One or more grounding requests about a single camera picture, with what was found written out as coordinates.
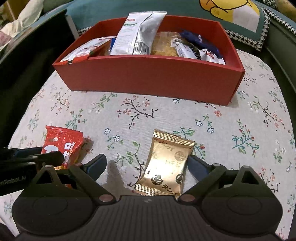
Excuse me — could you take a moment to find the red white snack packet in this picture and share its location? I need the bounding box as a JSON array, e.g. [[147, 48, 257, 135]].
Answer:
[[60, 36, 116, 64]]

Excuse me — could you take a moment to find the red Trolli gummy packet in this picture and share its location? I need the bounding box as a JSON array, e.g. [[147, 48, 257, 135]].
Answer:
[[41, 126, 84, 170]]

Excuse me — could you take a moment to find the teal lion sofa cover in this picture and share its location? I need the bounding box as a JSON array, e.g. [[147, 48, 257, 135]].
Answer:
[[67, 0, 270, 51]]

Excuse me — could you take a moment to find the clear wrapped bread packet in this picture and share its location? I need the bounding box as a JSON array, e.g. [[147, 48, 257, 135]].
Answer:
[[151, 32, 184, 57]]

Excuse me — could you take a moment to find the red storage box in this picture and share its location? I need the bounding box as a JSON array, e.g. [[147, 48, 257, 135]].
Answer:
[[53, 15, 245, 105]]

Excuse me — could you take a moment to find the blue white snack packet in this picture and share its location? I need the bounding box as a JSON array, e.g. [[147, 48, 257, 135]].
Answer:
[[109, 37, 116, 54]]

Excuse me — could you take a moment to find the white red small packet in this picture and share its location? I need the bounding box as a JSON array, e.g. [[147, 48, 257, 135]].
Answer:
[[200, 48, 225, 65]]

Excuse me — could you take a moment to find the green white small packet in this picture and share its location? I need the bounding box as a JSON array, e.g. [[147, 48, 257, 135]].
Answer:
[[175, 42, 201, 60]]

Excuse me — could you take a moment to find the floral tablecloth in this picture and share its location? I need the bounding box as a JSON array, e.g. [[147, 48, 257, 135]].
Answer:
[[2, 51, 295, 239]]

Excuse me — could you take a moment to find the white blanket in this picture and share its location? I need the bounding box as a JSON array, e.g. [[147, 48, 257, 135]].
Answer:
[[1, 0, 44, 38]]

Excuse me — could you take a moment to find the blue wafer biscuit packet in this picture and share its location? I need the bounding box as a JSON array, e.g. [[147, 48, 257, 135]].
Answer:
[[180, 30, 223, 58]]

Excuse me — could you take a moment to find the gold foil snack packet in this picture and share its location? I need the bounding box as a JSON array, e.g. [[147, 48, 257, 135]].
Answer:
[[134, 130, 195, 198]]

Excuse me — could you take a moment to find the dark coffee table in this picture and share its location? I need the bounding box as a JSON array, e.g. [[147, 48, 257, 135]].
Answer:
[[1, 4, 75, 147]]

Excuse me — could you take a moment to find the white Weilong snack packet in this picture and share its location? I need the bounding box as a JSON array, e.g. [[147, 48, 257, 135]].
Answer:
[[110, 11, 167, 55]]

